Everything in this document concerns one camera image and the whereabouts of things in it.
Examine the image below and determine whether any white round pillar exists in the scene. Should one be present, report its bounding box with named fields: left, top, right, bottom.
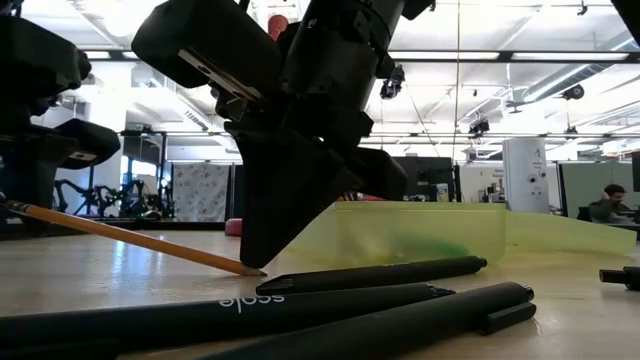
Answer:
left=501, top=136, right=552, bottom=215

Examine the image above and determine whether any person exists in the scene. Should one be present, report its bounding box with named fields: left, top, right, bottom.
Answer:
left=587, top=183, right=639, bottom=225

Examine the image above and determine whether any black pen with scale logo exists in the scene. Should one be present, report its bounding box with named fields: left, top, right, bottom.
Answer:
left=0, top=282, right=457, bottom=354

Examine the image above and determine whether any black gantry frame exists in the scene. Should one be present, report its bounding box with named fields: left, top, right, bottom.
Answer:
left=119, top=128, right=241, bottom=221

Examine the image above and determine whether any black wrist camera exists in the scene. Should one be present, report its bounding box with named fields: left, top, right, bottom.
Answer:
left=52, top=118, right=122, bottom=170
left=130, top=0, right=284, bottom=105

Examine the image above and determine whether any grey-green partition wall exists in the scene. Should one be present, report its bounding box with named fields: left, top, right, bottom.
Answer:
left=558, top=160, right=640, bottom=221

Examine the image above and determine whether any patterned grey curtain panel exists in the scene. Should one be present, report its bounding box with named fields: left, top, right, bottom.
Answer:
left=171, top=163, right=231, bottom=223

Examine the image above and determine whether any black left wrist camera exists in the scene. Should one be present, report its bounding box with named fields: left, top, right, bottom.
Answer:
left=52, top=118, right=122, bottom=170

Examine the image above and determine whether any black monitor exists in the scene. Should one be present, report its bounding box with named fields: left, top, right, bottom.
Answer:
left=394, top=155, right=457, bottom=202

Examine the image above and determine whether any green marker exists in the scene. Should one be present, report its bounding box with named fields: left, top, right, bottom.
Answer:
left=389, top=235, right=476, bottom=262

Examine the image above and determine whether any yellow translucent supply box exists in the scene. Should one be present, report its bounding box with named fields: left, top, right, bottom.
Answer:
left=287, top=200, right=637, bottom=269

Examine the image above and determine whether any red desk lamp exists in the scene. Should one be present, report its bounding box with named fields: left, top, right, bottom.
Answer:
left=224, top=13, right=290, bottom=238

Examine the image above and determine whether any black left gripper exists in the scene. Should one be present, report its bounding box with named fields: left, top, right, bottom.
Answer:
left=0, top=118, right=57, bottom=224

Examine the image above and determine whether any black ceiling light rail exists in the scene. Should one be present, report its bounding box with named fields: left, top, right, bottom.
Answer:
left=82, top=48, right=640, bottom=65

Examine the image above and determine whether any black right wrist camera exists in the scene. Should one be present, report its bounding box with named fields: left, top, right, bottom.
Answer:
left=130, top=0, right=284, bottom=105

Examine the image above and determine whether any orange pencil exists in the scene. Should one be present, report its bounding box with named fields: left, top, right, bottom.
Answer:
left=0, top=198, right=268, bottom=278

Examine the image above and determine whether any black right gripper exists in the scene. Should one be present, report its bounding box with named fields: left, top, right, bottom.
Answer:
left=214, top=0, right=409, bottom=270

